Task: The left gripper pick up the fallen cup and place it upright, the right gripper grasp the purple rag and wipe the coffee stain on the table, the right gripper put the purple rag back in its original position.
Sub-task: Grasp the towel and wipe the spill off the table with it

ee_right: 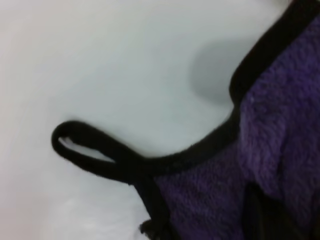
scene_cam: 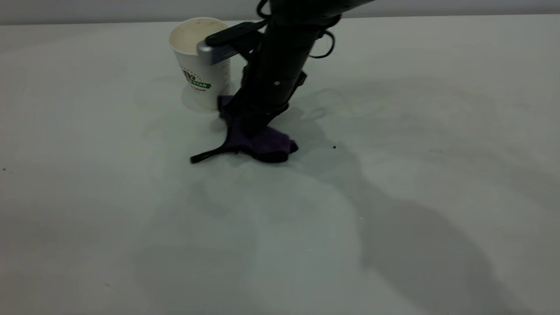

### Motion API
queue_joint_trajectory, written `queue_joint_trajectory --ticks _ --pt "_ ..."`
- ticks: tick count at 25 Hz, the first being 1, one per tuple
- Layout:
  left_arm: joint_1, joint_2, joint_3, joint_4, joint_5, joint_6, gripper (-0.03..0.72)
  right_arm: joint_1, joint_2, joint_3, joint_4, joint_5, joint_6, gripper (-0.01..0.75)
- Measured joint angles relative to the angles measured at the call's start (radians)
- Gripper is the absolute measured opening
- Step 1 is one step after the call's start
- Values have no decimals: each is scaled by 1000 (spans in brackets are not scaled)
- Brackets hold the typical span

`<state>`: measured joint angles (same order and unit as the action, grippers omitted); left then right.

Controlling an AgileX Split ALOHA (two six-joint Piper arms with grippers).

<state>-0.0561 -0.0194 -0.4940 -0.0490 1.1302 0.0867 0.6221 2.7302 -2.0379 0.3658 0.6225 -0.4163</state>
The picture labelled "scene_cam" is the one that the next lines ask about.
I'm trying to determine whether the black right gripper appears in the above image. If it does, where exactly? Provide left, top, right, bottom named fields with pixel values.
left=229, top=61, right=308, bottom=137

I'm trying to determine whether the purple cloth with black trim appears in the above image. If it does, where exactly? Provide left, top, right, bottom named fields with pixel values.
left=190, top=95, right=299, bottom=164

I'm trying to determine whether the white paper coffee cup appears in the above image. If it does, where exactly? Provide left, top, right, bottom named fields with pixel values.
left=169, top=17, right=232, bottom=111

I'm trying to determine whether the silver black wrist camera box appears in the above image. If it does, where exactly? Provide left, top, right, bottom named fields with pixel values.
left=196, top=21, right=268, bottom=66

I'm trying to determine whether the black looped cable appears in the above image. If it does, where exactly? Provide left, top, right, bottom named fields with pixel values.
left=308, top=30, right=336, bottom=60

